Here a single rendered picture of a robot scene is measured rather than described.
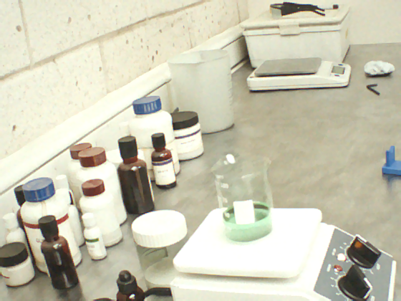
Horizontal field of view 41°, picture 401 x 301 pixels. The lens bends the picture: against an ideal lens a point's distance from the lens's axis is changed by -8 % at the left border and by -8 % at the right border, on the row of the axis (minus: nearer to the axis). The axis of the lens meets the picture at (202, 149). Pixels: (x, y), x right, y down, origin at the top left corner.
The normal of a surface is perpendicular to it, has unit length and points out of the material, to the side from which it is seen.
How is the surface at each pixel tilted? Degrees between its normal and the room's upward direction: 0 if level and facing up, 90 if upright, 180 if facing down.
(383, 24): 90
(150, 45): 90
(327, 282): 30
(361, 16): 90
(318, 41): 94
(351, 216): 0
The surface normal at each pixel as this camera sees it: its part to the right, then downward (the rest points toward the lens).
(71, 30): 0.93, -0.02
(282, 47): -0.32, 0.41
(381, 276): 0.33, -0.82
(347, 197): -0.14, -0.93
